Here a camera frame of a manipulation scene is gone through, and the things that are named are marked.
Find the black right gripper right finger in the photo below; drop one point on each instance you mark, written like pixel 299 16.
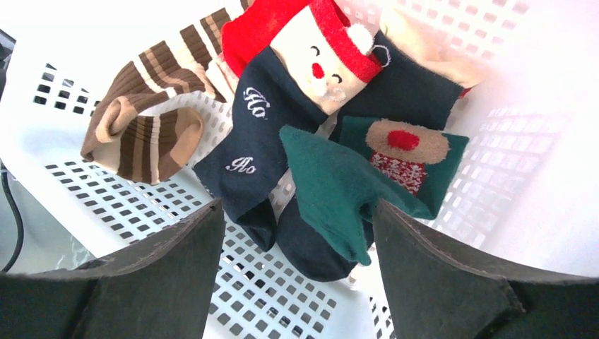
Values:
pixel 439 287

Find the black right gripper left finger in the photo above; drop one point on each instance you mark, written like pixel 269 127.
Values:
pixel 159 287

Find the dark green sock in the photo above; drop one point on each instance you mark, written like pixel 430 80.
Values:
pixel 338 183

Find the brown striped sock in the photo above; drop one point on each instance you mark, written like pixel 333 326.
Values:
pixel 168 107

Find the dark printed sock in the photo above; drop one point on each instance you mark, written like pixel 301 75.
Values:
pixel 311 68

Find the navy sock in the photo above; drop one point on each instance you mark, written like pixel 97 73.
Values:
pixel 418 85

